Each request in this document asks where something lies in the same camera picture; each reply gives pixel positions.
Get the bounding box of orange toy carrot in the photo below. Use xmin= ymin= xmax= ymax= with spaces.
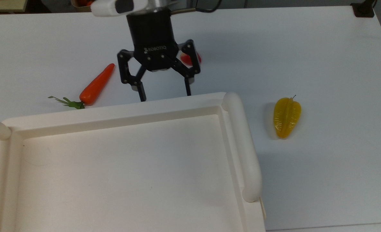
xmin=48 ymin=63 xmax=115 ymax=110

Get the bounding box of light wooden table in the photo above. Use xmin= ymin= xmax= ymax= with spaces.
xmin=0 ymin=0 xmax=28 ymax=13

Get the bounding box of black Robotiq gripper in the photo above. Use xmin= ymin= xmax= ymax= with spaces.
xmin=117 ymin=8 xmax=201 ymax=102

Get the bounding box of red toy strawberry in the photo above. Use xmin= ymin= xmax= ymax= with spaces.
xmin=180 ymin=52 xmax=202 ymax=67

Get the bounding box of black table clamp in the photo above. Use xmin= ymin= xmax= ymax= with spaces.
xmin=351 ymin=0 xmax=377 ymax=18

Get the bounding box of yellow toy starfruit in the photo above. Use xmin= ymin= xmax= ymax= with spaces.
xmin=273 ymin=95 xmax=302 ymax=140

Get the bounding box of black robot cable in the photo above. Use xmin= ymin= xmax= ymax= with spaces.
xmin=171 ymin=0 xmax=224 ymax=14

